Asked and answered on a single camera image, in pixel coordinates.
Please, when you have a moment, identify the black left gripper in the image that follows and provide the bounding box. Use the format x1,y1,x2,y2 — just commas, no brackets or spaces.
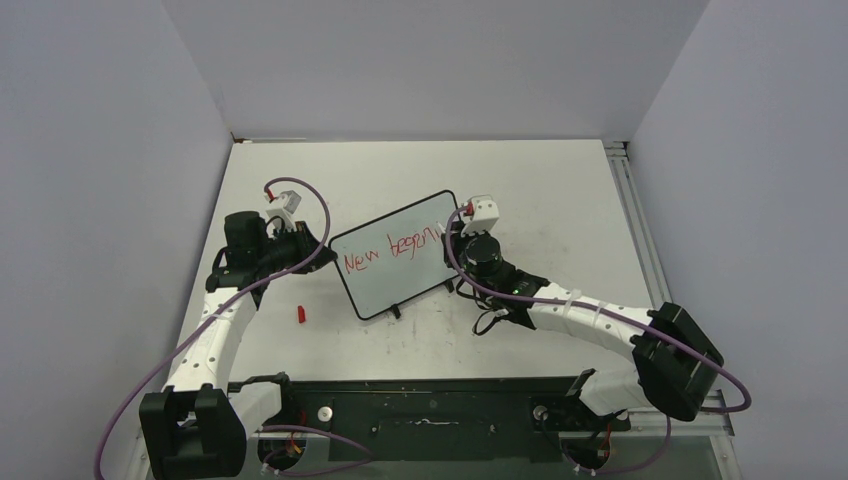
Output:
256,221,336,274

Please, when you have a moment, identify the black framed small whiteboard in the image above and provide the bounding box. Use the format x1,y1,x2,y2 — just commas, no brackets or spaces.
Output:
328,190,458,321

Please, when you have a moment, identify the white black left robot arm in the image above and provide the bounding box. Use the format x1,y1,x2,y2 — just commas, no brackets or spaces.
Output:
139,211,334,479

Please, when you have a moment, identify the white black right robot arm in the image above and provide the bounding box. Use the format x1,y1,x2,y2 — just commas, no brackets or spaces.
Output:
443,220,724,428

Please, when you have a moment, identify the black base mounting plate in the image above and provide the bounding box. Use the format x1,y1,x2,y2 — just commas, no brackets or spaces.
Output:
264,377,636,462

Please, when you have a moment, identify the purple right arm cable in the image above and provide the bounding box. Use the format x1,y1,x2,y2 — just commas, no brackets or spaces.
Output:
443,203,753,477

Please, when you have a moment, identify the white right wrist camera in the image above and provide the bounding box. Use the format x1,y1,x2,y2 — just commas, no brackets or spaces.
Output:
460,195,500,237

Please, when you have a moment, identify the aluminium right side rail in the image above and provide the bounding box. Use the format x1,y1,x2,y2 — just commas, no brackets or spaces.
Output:
602,140,694,372

